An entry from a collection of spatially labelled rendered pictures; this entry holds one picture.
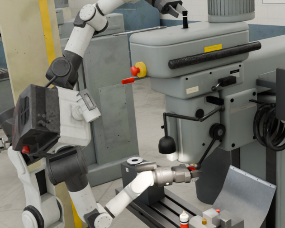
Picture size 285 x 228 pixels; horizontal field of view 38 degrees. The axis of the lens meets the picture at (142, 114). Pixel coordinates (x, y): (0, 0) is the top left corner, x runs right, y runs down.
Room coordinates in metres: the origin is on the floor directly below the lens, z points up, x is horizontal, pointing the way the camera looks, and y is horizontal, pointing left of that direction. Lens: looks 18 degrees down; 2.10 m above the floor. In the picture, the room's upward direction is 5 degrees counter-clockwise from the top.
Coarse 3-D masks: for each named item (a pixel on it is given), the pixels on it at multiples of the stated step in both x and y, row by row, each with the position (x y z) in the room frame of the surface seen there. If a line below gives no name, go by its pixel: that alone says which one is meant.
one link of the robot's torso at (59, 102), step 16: (32, 96) 1.60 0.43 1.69; (48, 96) 1.65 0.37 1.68; (64, 96) 1.70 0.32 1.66; (16, 112) 1.71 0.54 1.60; (32, 112) 1.55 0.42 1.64; (48, 112) 1.60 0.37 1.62; (64, 112) 1.64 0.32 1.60; (16, 128) 1.66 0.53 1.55; (32, 128) 1.51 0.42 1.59; (48, 128) 1.55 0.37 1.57; (64, 128) 1.59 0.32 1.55; (80, 128) 1.64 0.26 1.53; (16, 144) 1.61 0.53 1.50; (32, 144) 1.62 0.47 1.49; (48, 144) 1.54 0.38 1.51; (64, 144) 1.58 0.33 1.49; (80, 144) 1.61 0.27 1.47
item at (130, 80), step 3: (129, 78) 1.69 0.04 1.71; (132, 78) 1.69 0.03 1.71; (135, 78) 1.70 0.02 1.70; (138, 78) 1.71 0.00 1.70; (141, 78) 1.72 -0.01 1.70; (144, 78) 1.73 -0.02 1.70; (123, 81) 1.67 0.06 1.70; (126, 81) 1.67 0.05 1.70; (129, 81) 1.68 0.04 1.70; (132, 81) 1.69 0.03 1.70
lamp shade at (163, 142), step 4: (164, 136) 1.57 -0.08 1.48; (168, 136) 1.57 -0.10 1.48; (160, 140) 1.56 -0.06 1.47; (164, 140) 1.55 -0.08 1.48; (168, 140) 1.55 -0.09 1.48; (172, 140) 1.55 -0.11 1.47; (160, 144) 1.55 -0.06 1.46; (164, 144) 1.54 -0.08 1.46; (168, 144) 1.54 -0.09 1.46; (172, 144) 1.54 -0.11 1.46; (160, 148) 1.55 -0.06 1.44; (164, 148) 1.54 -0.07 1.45; (168, 148) 1.53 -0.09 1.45; (172, 148) 1.54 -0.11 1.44; (160, 152) 1.55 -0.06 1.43; (164, 152) 1.54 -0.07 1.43; (168, 152) 1.53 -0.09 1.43; (172, 152) 1.54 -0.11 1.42
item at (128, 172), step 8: (128, 160) 2.14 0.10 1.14; (136, 160) 2.15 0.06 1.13; (144, 160) 2.15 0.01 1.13; (128, 168) 2.08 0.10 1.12; (128, 176) 2.09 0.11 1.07; (144, 192) 1.99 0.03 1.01; (152, 192) 1.99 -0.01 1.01; (160, 192) 2.02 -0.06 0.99; (144, 200) 1.99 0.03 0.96; (152, 200) 1.98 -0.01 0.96
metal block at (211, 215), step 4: (204, 212) 1.64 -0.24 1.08; (208, 212) 1.63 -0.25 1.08; (212, 212) 1.63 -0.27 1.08; (216, 212) 1.63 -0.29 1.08; (204, 216) 1.63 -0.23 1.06; (208, 216) 1.61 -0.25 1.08; (212, 216) 1.60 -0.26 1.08; (216, 216) 1.60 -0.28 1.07; (208, 220) 1.61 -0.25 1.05; (212, 220) 1.59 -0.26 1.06; (216, 220) 1.60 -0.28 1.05; (216, 224) 1.60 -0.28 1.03; (220, 224) 1.61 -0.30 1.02
